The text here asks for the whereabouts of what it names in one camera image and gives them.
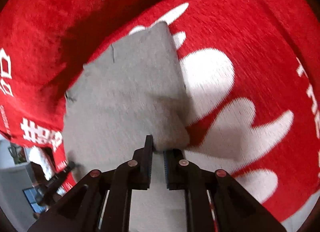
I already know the grey knitted small garment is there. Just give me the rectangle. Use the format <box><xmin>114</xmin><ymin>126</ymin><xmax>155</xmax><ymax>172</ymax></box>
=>
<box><xmin>62</xmin><ymin>21</ymin><xmax>190</xmax><ymax>232</ymax></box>

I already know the red blanket with white print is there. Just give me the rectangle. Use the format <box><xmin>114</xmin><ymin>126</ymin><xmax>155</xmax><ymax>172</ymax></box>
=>
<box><xmin>1</xmin><ymin>0</ymin><xmax>319</xmax><ymax>221</ymax></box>

